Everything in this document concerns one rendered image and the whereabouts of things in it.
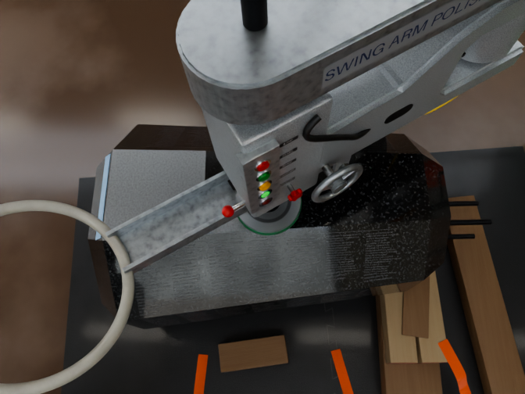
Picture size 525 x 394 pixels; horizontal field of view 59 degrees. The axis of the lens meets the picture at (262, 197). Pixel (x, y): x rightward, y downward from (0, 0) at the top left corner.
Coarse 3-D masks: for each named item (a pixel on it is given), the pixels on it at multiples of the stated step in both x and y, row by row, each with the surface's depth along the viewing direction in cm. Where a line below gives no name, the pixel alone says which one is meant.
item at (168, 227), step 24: (192, 192) 125; (216, 192) 129; (144, 216) 122; (168, 216) 127; (192, 216) 127; (216, 216) 127; (120, 240) 124; (144, 240) 124; (168, 240) 124; (192, 240) 124; (144, 264) 120
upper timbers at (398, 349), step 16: (432, 288) 202; (384, 304) 201; (400, 304) 200; (432, 304) 200; (384, 320) 201; (400, 320) 198; (432, 320) 197; (384, 336) 202; (400, 336) 195; (432, 336) 195; (384, 352) 202; (400, 352) 193; (416, 352) 193; (432, 352) 193
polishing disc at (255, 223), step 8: (240, 200) 149; (288, 200) 148; (296, 200) 148; (280, 208) 147; (288, 208) 147; (296, 208) 147; (240, 216) 147; (248, 216) 147; (264, 216) 147; (272, 216) 146; (280, 216) 146; (288, 216) 146; (296, 216) 146; (248, 224) 146; (256, 224) 146; (264, 224) 146; (272, 224) 146; (280, 224) 145; (288, 224) 145; (264, 232) 145; (272, 232) 145
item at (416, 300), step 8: (424, 280) 202; (416, 288) 201; (424, 288) 201; (408, 296) 200; (416, 296) 200; (424, 296) 200; (408, 304) 199; (416, 304) 199; (424, 304) 198; (408, 312) 198; (416, 312) 197; (424, 312) 197; (408, 320) 196; (416, 320) 196; (424, 320) 196; (408, 328) 195; (416, 328) 195; (424, 328) 195; (416, 336) 194; (424, 336) 194
